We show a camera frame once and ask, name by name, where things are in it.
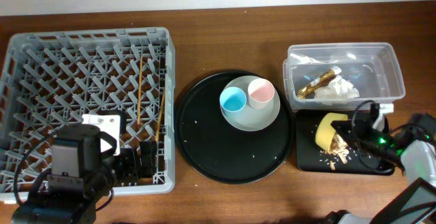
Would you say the clear plastic bin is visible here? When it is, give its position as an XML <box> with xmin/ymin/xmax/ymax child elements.
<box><xmin>283</xmin><ymin>42</ymin><xmax>405</xmax><ymax>111</ymax></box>

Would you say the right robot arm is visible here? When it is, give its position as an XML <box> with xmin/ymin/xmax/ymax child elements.
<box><xmin>321</xmin><ymin>114</ymin><xmax>435</xmax><ymax>224</ymax></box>

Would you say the round black serving tray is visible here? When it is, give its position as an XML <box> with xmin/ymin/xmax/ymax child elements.
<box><xmin>174</xmin><ymin>70</ymin><xmax>296</xmax><ymax>184</ymax></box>

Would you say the white tissue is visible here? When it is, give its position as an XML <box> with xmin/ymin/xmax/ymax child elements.
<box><xmin>314</xmin><ymin>76</ymin><xmax>360</xmax><ymax>99</ymax></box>

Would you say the gold snack wrapper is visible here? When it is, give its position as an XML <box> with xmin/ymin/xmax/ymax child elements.
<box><xmin>297</xmin><ymin>66</ymin><xmax>342</xmax><ymax>99</ymax></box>

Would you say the black rectangular tray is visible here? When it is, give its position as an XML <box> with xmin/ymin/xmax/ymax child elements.
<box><xmin>296</xmin><ymin>110</ymin><xmax>394</xmax><ymax>176</ymax></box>

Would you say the yellow bowl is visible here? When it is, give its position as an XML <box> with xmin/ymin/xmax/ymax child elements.
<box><xmin>315</xmin><ymin>112</ymin><xmax>348</xmax><ymax>153</ymax></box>

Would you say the food scraps pile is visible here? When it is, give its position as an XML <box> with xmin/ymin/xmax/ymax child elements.
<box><xmin>320</xmin><ymin>133</ymin><xmax>357</xmax><ymax>172</ymax></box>

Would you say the blue plastic cup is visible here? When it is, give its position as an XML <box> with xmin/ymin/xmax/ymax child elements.
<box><xmin>219</xmin><ymin>86</ymin><xmax>247</xmax><ymax>116</ymax></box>

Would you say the light grey round plate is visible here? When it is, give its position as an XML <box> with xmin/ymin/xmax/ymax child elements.
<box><xmin>220</xmin><ymin>76</ymin><xmax>281</xmax><ymax>131</ymax></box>

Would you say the pink plastic cup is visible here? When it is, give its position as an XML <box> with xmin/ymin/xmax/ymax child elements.
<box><xmin>247</xmin><ymin>78</ymin><xmax>275</xmax><ymax>110</ymax></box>

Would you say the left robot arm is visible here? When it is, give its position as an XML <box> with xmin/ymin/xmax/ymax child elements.
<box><xmin>12</xmin><ymin>124</ymin><xmax>157</xmax><ymax>223</ymax></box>

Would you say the grey plastic dishwasher rack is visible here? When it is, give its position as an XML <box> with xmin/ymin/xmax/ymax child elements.
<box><xmin>1</xmin><ymin>27</ymin><xmax>176</xmax><ymax>203</ymax></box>

